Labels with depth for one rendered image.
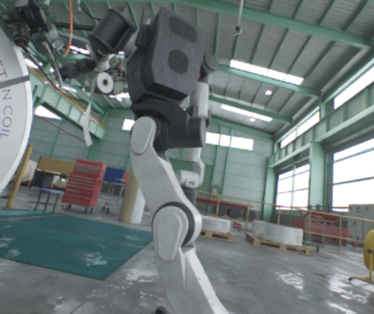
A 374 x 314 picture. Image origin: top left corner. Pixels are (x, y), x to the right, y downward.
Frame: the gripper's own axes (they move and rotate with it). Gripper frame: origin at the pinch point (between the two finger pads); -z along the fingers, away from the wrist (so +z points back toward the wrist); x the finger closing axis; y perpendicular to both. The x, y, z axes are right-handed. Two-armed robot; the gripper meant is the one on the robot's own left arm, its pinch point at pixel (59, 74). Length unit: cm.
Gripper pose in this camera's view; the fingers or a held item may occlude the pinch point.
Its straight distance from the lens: 153.8
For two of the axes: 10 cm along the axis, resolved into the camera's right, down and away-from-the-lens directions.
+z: 8.2, -4.4, 3.6
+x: 5.7, 6.2, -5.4
